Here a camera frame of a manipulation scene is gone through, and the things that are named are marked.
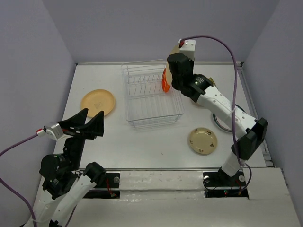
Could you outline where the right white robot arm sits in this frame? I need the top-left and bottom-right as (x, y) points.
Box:
(167, 53), (268, 185)

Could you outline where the white plate with green rim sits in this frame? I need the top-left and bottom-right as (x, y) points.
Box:
(211, 105), (246, 134)

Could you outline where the small cream plate with flowers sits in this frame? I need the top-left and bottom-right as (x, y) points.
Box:
(188, 127), (218, 155)

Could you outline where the yellow green bamboo-pattern plate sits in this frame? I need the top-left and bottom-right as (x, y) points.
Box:
(191, 76), (216, 108)

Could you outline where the orange round plate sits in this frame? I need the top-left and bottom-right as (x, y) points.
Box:
(161, 68), (171, 93)

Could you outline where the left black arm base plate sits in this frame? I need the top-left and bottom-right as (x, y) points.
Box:
(83, 172), (120, 199)

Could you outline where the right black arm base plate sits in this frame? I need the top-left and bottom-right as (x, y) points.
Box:
(203, 171), (249, 198)

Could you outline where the purple cable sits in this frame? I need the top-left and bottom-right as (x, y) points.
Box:
(0, 129), (76, 227)
(179, 35), (253, 197)

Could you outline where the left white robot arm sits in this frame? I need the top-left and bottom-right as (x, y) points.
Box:
(25, 108), (106, 227)

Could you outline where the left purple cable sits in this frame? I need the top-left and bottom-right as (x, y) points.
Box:
(0, 129), (76, 227)

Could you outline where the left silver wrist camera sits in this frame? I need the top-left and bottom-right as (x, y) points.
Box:
(44, 122), (66, 141)

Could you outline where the white wire dish rack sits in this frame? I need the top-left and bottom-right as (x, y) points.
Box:
(121, 60), (184, 128)

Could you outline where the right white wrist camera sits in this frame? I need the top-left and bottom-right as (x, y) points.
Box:
(179, 39), (196, 61)

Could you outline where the cream plate with leaf pattern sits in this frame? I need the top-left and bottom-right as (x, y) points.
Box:
(165, 44), (179, 86)

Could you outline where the plain yellow round plate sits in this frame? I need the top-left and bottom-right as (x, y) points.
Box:
(80, 89), (116, 118)

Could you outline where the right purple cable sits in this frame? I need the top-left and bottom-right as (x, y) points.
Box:
(179, 35), (253, 197)

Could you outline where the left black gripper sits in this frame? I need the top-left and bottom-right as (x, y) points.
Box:
(57, 106), (106, 169)

